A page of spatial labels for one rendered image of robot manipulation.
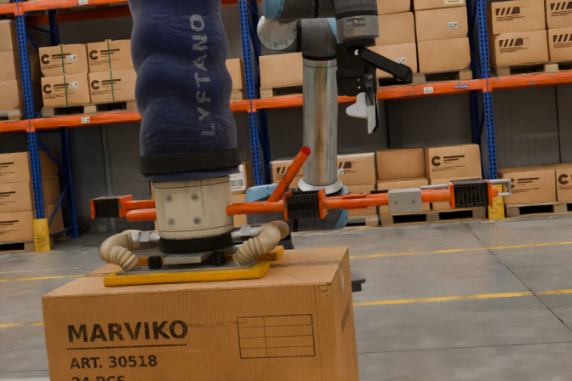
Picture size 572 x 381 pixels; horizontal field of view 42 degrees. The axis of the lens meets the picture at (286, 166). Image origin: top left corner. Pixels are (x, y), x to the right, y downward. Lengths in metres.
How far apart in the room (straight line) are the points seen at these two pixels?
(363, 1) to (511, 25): 7.48
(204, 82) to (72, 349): 0.61
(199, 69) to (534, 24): 7.67
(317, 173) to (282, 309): 1.02
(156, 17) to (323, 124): 0.91
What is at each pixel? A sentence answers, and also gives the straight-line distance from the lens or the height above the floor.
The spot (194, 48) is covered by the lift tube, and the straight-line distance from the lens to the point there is 1.60.
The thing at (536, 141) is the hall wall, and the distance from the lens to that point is 10.36.
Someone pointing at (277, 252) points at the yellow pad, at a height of 0.96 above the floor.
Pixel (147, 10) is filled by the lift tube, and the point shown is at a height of 1.51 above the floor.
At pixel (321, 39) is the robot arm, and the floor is 1.50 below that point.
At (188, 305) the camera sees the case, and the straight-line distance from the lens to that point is 1.52.
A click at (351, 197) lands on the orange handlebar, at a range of 1.61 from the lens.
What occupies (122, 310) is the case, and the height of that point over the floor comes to 0.91.
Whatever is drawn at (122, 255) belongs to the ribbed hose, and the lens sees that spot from 1.64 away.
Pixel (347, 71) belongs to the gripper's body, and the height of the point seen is 1.35.
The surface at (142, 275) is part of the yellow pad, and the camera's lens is 1.60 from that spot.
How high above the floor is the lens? 1.24
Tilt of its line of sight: 3 degrees down
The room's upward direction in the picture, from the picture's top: 5 degrees counter-clockwise
